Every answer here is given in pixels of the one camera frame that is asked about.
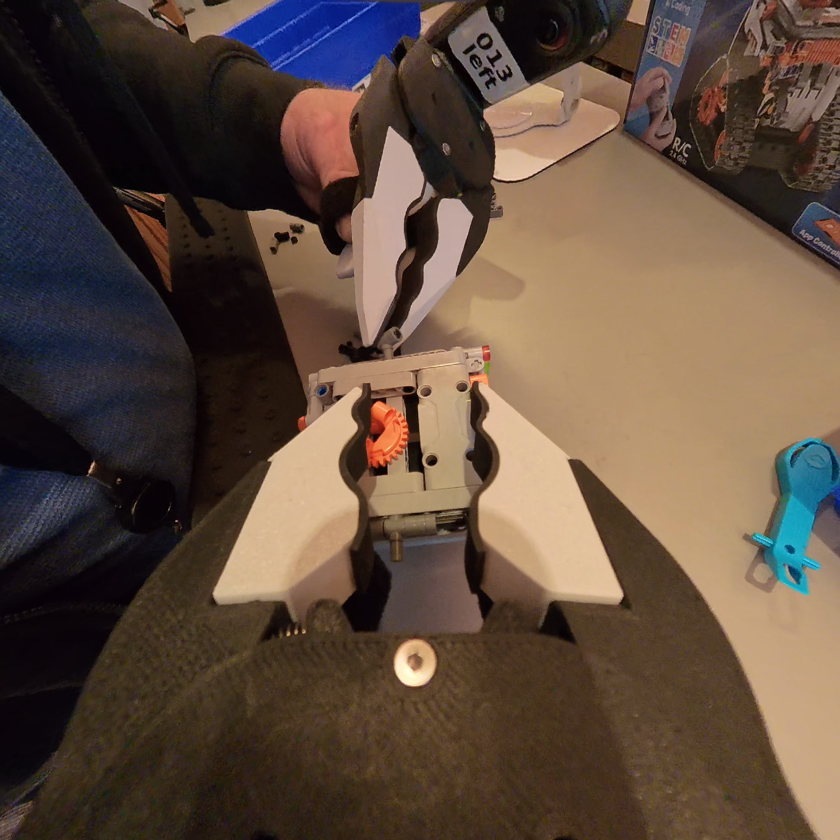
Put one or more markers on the dark grey angled beam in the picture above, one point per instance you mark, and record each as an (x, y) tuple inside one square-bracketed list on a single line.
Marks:
[(496, 210)]

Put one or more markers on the grey orange brick assembly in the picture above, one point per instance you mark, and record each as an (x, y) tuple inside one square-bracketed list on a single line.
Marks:
[(446, 426)]

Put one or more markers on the blue plastic bin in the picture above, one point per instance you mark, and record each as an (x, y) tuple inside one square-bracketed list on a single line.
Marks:
[(328, 39)]

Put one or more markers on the person's left hand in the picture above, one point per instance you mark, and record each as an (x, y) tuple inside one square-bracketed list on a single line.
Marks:
[(308, 144)]

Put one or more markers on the teal brick separator tool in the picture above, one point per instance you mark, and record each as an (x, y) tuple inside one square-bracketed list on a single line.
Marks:
[(797, 499)]

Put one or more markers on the robot building kit box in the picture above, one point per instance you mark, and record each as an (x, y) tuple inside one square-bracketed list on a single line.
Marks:
[(741, 98)]

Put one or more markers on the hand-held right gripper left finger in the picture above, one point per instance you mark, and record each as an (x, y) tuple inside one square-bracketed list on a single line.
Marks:
[(289, 525)]

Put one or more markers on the grey axle connector piece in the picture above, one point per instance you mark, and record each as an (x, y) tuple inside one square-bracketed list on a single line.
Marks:
[(392, 338)]

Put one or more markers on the black perforated panel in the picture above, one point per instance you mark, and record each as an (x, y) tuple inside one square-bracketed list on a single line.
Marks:
[(236, 361)]

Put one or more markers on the white desk stand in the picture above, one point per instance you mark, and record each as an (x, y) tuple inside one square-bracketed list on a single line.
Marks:
[(564, 138)]

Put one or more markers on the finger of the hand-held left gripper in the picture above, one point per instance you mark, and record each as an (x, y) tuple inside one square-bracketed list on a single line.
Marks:
[(380, 229), (449, 243)]

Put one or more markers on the person's black jacket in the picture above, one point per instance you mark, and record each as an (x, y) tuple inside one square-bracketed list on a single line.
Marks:
[(98, 65)]

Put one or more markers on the person's left forearm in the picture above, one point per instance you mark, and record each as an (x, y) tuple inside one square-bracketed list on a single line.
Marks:
[(249, 118)]

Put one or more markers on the black round knob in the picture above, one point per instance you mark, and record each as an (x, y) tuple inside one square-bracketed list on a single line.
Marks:
[(148, 505)]

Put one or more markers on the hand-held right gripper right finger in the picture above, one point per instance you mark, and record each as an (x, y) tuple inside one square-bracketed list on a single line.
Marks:
[(551, 525)]

